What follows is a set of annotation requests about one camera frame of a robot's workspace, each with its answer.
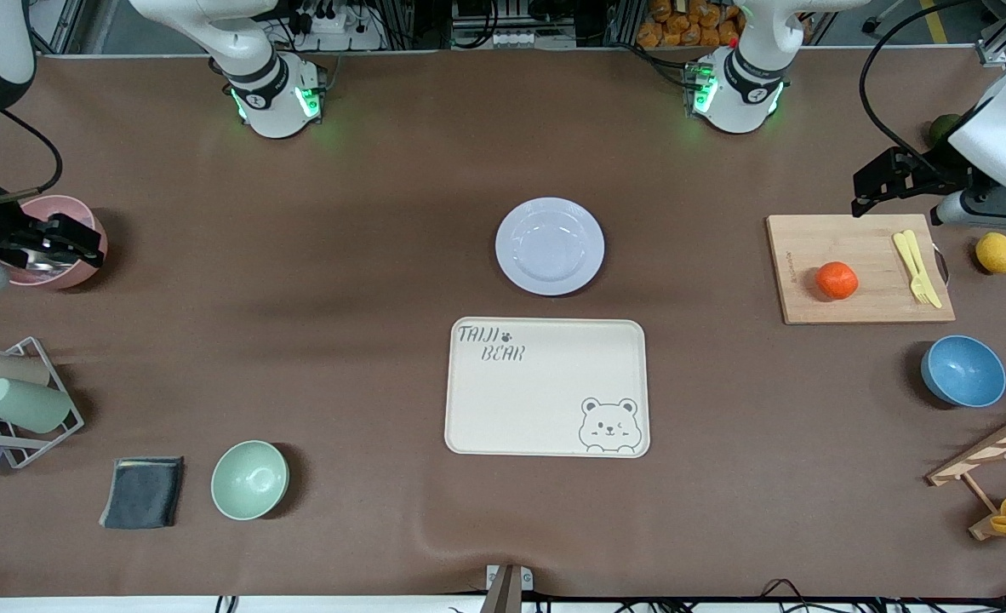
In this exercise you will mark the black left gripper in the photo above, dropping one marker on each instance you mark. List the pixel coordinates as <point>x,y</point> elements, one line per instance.
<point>934,176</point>

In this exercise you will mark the orange fruit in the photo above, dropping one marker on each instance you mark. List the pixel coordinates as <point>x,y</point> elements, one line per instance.
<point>837,280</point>

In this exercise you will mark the white round plate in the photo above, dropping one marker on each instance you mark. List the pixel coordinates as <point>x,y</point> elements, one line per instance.
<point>550,247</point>

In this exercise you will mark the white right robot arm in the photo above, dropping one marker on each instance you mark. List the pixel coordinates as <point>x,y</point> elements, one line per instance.
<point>277,119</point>

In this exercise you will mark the pink bowl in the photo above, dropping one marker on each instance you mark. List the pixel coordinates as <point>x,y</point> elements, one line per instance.
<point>69,207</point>

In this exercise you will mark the wooden cutting board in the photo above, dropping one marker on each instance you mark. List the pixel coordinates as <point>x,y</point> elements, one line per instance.
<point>860,255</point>

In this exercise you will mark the dark green lime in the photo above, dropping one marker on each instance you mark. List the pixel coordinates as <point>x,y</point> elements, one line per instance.
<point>943,128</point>

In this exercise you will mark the yellow plastic fork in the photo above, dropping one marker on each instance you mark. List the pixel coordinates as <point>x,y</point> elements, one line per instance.
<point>920,294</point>

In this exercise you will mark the yellow plastic knife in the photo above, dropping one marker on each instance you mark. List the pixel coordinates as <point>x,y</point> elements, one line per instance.
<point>935,298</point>

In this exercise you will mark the yellow lemon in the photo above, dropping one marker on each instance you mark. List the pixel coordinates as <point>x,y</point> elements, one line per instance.
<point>997,253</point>

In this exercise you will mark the beige cup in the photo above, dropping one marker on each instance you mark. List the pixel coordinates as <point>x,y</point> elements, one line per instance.
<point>1,372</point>

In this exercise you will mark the pale green cup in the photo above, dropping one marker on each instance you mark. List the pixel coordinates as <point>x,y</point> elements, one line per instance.
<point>26,404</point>

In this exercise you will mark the blue bowl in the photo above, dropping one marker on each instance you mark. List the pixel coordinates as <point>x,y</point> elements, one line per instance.
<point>967,370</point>

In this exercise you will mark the bag of orange buns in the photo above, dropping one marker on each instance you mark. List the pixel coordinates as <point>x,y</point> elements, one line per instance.
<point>690,25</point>

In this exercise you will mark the dark grey folded cloth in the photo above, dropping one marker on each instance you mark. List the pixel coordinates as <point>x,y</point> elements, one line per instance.
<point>141,494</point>

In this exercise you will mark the wooden peg rack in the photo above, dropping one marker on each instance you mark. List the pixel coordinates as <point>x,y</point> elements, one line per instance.
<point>980,455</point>

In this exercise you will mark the pale green bowl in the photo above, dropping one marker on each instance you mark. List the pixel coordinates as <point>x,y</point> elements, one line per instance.
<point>249,481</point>

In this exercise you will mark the white power strip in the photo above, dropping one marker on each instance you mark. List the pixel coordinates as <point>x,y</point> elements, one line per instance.
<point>341,38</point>

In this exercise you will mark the white connector box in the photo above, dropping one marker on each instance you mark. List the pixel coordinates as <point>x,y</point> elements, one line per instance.
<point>511,40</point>

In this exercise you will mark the cream bear print tray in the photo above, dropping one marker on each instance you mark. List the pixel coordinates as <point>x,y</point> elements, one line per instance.
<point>537,400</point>

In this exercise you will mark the metal table clamp bracket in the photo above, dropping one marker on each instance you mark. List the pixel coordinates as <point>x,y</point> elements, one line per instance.
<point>507,592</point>

